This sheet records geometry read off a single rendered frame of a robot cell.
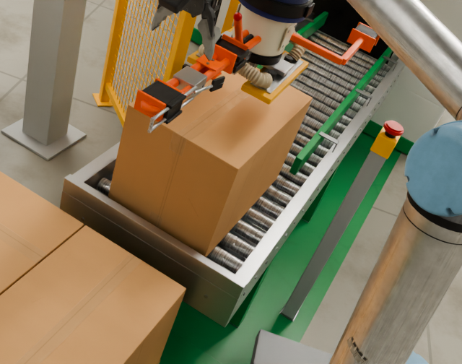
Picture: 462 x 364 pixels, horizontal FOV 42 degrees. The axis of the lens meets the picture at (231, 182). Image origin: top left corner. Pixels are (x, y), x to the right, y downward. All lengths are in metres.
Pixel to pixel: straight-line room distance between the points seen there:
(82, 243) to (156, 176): 0.31
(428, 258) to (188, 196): 1.13
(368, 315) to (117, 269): 1.09
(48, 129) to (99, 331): 1.53
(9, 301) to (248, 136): 0.85
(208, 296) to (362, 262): 1.33
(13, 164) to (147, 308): 1.41
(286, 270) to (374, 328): 1.93
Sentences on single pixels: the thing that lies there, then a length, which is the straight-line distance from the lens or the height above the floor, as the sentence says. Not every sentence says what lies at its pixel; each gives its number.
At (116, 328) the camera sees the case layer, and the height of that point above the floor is 0.54.
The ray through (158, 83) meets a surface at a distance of 1.42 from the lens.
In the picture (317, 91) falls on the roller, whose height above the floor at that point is 0.52.
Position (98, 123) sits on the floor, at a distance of 3.38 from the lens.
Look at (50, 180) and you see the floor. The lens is 2.97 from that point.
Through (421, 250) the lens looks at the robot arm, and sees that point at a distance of 0.88.
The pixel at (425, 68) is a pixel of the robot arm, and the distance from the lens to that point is 1.01.
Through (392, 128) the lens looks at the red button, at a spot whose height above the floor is 1.04.
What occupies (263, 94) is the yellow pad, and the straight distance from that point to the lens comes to 1.78.
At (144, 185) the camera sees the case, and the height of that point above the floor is 0.69.
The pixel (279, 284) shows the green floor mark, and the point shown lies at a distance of 2.81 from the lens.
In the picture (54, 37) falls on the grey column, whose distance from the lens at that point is 2.82.
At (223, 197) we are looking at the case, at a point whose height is 0.83.
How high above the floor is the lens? 1.98
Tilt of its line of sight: 38 degrees down
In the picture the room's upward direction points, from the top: 21 degrees clockwise
